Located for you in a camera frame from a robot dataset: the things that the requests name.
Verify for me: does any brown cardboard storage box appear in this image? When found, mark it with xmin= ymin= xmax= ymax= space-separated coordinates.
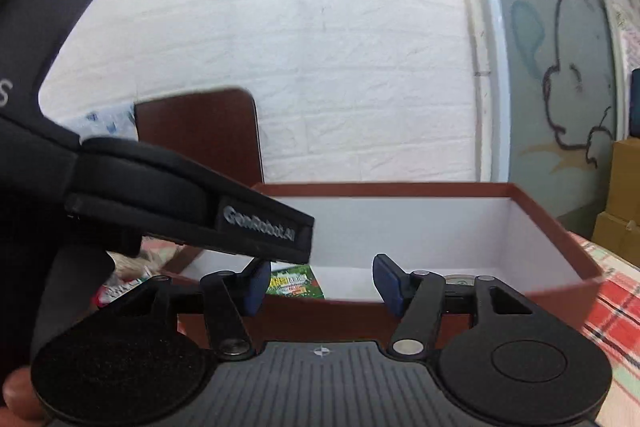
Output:
xmin=245 ymin=183 xmax=602 ymax=345

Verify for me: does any person's hand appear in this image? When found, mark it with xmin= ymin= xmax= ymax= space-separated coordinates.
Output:
xmin=1 ymin=366 xmax=48 ymax=427

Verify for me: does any upper cardboard carton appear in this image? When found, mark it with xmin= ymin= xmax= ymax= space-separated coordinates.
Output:
xmin=606 ymin=138 xmax=640 ymax=225

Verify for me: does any cardboard carton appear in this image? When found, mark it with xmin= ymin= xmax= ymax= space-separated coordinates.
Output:
xmin=606 ymin=138 xmax=640 ymax=225
xmin=591 ymin=211 xmax=640 ymax=267

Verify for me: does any dark blue chair back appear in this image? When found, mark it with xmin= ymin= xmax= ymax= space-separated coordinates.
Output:
xmin=629 ymin=68 xmax=640 ymax=139

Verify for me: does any small green snack pack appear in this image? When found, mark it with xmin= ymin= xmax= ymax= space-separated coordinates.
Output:
xmin=267 ymin=265 xmax=324 ymax=299

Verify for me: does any plaid red bedspread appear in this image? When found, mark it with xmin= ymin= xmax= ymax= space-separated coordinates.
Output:
xmin=94 ymin=231 xmax=640 ymax=427

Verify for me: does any floral pillow in plastic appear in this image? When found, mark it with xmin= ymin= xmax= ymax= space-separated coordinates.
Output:
xmin=62 ymin=102 xmax=138 ymax=141

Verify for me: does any lower cardboard carton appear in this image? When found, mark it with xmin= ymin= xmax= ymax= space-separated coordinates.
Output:
xmin=591 ymin=211 xmax=640 ymax=267

